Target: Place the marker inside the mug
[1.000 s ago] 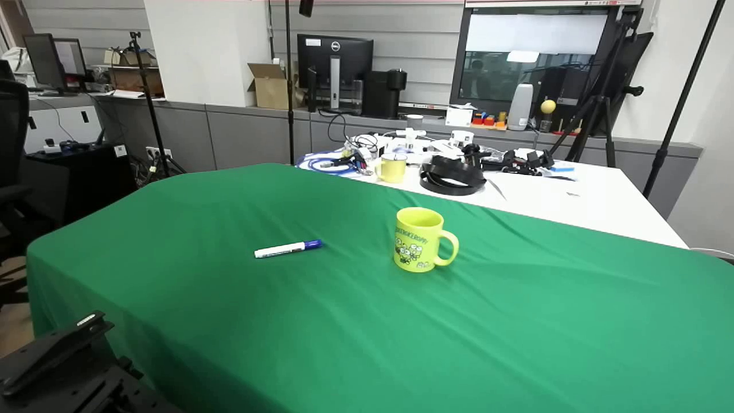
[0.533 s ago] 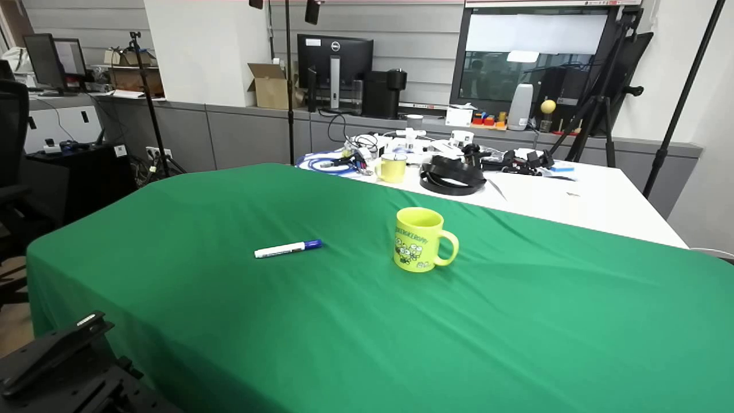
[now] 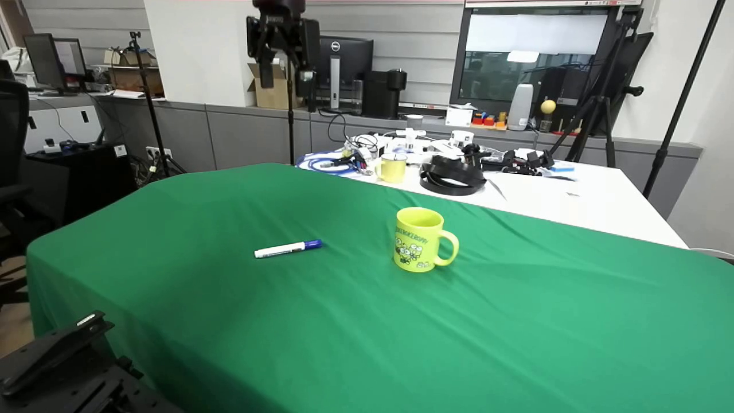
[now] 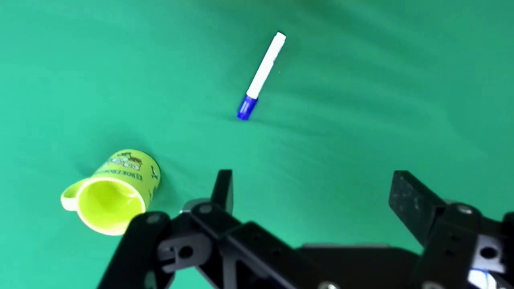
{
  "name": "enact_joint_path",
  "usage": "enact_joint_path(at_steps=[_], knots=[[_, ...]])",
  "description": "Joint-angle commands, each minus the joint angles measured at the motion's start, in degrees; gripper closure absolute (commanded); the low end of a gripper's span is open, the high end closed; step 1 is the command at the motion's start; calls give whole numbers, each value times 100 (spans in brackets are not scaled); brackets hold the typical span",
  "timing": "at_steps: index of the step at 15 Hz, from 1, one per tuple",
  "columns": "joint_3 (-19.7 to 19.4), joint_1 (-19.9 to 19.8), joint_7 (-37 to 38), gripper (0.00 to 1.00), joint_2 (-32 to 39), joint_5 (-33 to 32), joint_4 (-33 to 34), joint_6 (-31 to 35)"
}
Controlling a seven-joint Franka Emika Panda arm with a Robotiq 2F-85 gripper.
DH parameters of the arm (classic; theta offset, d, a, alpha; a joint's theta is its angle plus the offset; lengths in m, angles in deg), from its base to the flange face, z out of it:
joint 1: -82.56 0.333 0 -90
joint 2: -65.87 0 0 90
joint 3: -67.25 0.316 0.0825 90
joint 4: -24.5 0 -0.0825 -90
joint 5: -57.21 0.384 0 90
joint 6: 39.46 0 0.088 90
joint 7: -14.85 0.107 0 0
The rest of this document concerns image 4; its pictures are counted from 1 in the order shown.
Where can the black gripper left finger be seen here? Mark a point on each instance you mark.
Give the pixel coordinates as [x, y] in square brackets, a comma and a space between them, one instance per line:
[213, 235]

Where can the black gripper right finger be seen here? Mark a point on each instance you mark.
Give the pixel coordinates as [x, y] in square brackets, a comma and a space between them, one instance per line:
[454, 235]

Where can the white marker with blue cap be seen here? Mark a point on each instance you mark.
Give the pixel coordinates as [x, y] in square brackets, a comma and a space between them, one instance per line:
[262, 74]

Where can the yellow-green printed mug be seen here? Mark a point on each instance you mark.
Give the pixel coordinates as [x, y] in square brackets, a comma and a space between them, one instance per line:
[114, 206]

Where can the green tablecloth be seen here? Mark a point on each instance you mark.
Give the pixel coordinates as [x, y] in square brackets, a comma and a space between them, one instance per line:
[347, 134]

